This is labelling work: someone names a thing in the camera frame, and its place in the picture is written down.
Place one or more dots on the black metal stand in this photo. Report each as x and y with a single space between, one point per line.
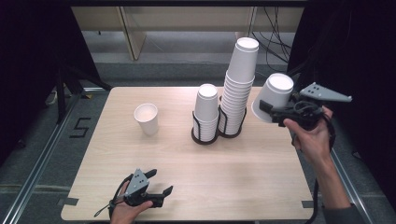
61 96
299 66

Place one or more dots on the person's right hand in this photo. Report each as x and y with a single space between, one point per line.
313 144

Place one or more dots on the black curtain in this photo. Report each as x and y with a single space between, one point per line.
31 62
367 62

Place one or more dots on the metal floor rail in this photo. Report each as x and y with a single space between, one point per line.
345 183
37 169

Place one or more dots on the tall stack of white paper cups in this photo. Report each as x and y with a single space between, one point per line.
241 65

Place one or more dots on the beige wooden shelf unit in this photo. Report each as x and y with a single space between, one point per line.
186 18

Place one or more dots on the single white paper cup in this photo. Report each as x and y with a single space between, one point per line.
274 93
149 123

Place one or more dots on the person's left hand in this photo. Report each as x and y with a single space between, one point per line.
126 214

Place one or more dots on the short stack of white paper cups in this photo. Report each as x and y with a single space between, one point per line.
206 105

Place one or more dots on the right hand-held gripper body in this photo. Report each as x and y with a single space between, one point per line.
323 94

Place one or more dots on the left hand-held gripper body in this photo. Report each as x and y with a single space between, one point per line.
138 183

